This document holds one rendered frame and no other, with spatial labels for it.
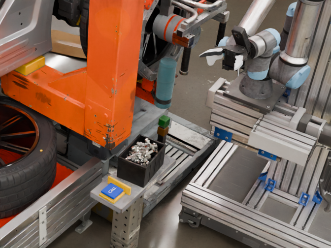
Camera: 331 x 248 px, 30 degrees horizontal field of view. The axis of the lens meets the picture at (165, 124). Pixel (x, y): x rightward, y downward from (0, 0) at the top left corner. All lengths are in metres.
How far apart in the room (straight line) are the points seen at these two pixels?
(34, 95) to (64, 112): 0.18
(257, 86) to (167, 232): 0.93
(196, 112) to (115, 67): 1.54
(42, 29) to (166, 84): 0.66
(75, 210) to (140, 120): 0.78
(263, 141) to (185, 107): 1.43
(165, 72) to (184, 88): 1.20
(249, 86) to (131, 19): 0.61
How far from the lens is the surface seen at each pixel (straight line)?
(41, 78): 2.96
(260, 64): 2.35
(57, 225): 2.89
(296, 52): 2.57
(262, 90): 2.73
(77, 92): 2.78
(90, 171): 2.90
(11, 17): 2.79
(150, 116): 3.52
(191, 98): 4.14
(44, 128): 2.93
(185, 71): 2.93
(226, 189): 3.16
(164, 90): 3.08
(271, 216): 3.08
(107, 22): 2.47
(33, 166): 2.73
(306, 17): 2.50
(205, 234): 3.20
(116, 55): 2.50
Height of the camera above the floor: 2.29
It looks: 36 degrees down
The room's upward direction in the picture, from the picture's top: 8 degrees clockwise
